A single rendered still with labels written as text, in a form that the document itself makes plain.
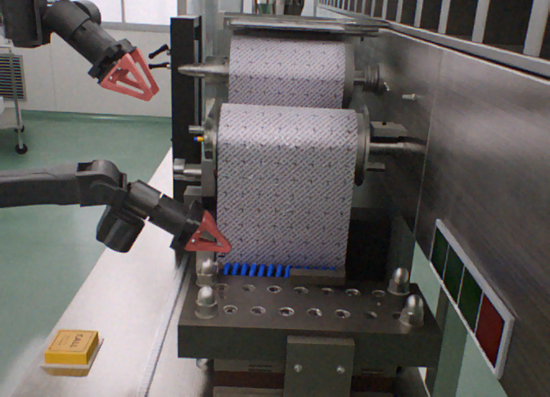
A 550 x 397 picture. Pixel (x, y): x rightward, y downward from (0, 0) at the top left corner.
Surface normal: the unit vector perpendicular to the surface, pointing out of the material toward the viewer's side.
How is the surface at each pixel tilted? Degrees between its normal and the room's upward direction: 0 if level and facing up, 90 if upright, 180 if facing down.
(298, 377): 90
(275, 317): 0
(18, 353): 0
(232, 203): 90
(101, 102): 90
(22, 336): 0
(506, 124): 90
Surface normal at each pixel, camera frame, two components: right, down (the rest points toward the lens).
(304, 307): 0.05, -0.94
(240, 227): 0.01, 0.34
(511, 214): -1.00, -0.04
